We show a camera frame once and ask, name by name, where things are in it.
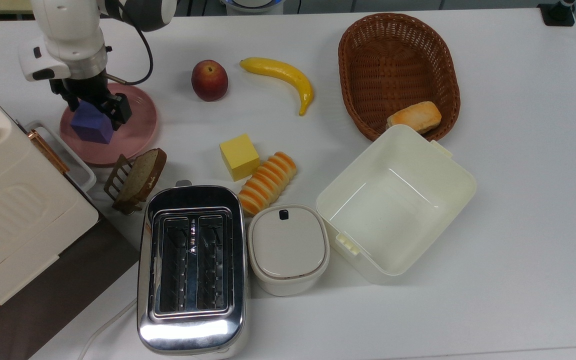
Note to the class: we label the brown wicker basket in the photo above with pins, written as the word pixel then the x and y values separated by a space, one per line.
pixel 398 65

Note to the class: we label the brown bread slice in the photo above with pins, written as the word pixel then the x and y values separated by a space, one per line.
pixel 143 175

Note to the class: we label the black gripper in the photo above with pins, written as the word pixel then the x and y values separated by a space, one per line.
pixel 85 87

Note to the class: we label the purple cube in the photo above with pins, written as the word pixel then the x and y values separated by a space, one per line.
pixel 90 129

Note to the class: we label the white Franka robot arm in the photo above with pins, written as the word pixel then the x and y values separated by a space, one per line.
pixel 68 30

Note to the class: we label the silver two-slot toaster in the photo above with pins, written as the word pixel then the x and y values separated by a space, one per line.
pixel 193 325

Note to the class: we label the yellow banana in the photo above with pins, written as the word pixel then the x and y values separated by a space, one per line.
pixel 288 75

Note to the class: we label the orange striped bread loaf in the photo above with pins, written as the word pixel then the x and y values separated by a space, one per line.
pixel 268 182

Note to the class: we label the golden bread roll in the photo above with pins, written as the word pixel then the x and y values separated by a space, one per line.
pixel 415 117

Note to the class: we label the red apple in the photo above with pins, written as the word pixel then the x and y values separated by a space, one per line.
pixel 209 81

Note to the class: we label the white appliance with lid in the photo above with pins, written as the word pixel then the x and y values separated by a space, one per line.
pixel 18 215

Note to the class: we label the pink plate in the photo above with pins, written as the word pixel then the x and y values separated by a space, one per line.
pixel 138 132

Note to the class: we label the black stand base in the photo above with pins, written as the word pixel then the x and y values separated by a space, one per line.
pixel 557 15

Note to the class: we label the yellow butter cube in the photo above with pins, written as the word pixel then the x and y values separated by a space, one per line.
pixel 239 156

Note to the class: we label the dark brown base board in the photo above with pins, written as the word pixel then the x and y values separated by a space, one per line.
pixel 58 300

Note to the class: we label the brown wooden toast rack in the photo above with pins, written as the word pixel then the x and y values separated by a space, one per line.
pixel 114 182

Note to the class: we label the cream lidded container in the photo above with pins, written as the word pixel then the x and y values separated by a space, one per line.
pixel 288 247

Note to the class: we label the open cream plastic box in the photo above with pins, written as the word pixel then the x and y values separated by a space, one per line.
pixel 398 210

